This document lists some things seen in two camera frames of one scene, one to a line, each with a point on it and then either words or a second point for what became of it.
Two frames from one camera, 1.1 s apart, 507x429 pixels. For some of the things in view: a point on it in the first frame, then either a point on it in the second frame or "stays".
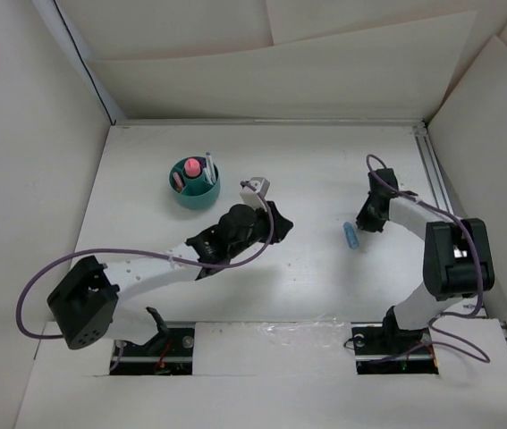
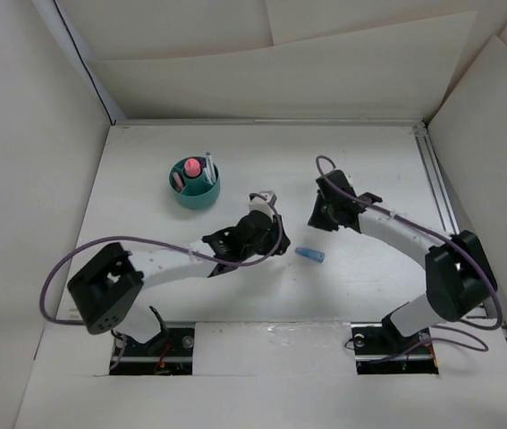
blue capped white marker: x=209 y=161 stays
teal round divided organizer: x=195 y=181 stays
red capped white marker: x=207 y=174 stays
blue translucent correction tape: x=350 y=235 -> x=316 y=256
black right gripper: x=363 y=220 -> x=316 y=220
